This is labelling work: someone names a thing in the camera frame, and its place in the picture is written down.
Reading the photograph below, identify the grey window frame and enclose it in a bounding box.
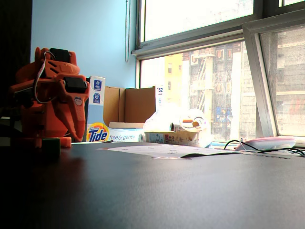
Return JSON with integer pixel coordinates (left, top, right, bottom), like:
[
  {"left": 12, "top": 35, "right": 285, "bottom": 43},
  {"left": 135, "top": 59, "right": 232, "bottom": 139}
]
[{"left": 131, "top": 0, "right": 305, "bottom": 60}]

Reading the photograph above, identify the thin robot arm cable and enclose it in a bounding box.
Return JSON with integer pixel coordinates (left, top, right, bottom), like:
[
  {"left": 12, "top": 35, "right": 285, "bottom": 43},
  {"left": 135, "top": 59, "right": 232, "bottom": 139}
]
[{"left": 34, "top": 51, "right": 58, "bottom": 105}]

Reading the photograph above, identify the orange gripper black motor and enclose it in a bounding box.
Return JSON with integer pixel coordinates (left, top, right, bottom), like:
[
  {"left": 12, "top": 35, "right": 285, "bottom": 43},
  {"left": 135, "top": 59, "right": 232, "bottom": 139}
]
[{"left": 56, "top": 74, "right": 91, "bottom": 142}]

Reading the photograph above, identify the white numbered grid paper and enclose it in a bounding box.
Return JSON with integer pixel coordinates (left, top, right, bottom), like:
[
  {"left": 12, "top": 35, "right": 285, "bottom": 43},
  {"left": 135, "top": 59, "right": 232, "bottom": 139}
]
[{"left": 96, "top": 142, "right": 241, "bottom": 158}]

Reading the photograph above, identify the green cube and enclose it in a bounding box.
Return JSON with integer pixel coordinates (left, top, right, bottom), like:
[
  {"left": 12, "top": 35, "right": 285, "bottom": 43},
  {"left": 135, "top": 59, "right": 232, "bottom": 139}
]
[{"left": 41, "top": 137, "right": 61, "bottom": 156}]

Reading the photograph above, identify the pink pencil case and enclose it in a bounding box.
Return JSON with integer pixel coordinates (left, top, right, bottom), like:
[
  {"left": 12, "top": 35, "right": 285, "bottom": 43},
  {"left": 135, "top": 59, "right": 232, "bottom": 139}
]
[{"left": 234, "top": 135, "right": 296, "bottom": 151}]

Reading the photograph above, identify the window blind cord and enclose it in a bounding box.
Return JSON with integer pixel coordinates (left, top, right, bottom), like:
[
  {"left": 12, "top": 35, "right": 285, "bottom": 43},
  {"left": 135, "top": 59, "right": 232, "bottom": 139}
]
[{"left": 124, "top": 0, "right": 132, "bottom": 63}]

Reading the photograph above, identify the printed cardboard tray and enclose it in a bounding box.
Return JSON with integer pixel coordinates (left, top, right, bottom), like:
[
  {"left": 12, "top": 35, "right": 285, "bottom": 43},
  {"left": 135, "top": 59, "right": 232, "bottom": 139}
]
[{"left": 144, "top": 130, "right": 201, "bottom": 146}]

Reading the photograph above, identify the leaning metal screen frame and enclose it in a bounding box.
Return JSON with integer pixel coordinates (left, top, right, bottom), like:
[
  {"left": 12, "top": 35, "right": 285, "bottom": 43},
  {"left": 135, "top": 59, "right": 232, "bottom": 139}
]
[{"left": 242, "top": 9, "right": 305, "bottom": 144}]

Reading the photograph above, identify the black mains power cable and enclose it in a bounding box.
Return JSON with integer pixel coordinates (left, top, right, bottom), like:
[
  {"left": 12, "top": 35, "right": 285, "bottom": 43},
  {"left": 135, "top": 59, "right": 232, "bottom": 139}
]
[{"left": 224, "top": 139, "right": 305, "bottom": 158}]

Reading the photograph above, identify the Tide detergent cardboard box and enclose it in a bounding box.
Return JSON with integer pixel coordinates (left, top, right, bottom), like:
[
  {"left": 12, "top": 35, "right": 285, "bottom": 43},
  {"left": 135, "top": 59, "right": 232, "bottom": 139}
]
[{"left": 85, "top": 75, "right": 165, "bottom": 143}]

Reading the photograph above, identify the clear plastic bag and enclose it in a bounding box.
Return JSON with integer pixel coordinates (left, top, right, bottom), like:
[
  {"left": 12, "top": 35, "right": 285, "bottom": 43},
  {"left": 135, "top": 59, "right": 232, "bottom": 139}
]
[{"left": 142, "top": 102, "right": 213, "bottom": 148}]

